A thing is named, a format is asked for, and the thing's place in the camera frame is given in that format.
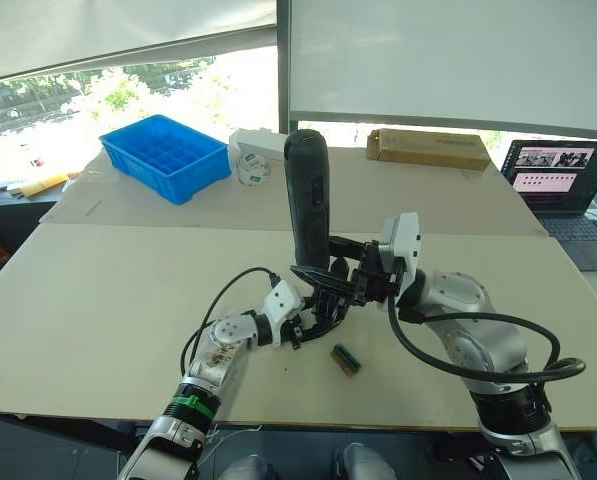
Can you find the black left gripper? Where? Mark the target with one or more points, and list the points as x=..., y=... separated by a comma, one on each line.
x=300, y=331

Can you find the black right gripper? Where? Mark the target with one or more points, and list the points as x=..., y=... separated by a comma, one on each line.
x=375, y=275

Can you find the black gripper body workpiece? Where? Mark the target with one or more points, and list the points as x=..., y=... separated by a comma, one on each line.
x=339, y=267

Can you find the black electric screwdriver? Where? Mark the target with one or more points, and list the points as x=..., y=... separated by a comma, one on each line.
x=307, y=200

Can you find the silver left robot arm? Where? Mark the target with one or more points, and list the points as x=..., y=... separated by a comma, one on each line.
x=218, y=360

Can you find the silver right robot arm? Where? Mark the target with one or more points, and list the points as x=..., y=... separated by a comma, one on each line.
x=478, y=340

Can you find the small green brown finger piece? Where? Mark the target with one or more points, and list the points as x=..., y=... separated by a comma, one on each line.
x=346, y=360

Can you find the beige cardboard sheet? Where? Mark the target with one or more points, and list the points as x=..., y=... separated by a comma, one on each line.
x=378, y=200
x=103, y=310

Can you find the white round tape rolls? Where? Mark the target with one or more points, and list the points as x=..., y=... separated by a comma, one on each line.
x=252, y=170

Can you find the white cardboard box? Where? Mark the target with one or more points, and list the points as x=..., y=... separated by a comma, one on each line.
x=258, y=142

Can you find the brown cardboard box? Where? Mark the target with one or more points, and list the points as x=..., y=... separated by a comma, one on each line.
x=428, y=149

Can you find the dark rounded grey shape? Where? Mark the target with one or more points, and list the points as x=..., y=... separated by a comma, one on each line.
x=363, y=462

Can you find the blue plastic compartment bin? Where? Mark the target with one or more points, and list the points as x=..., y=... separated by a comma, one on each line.
x=178, y=175

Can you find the open grey laptop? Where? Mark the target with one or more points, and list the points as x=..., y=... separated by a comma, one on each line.
x=553, y=180

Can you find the white roller blind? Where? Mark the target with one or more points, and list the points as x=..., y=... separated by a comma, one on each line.
x=103, y=30
x=453, y=60

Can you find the yellow padded envelope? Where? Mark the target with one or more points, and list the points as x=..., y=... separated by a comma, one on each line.
x=43, y=182

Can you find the black side table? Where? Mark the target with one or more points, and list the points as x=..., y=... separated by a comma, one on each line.
x=13, y=220

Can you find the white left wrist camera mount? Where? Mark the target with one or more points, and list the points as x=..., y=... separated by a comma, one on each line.
x=282, y=302

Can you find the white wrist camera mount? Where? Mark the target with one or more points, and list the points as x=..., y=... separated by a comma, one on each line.
x=282, y=302
x=403, y=240

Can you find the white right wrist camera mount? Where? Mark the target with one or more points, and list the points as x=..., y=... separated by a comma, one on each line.
x=403, y=240

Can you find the grey window frame post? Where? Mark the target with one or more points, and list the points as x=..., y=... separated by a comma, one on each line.
x=283, y=65

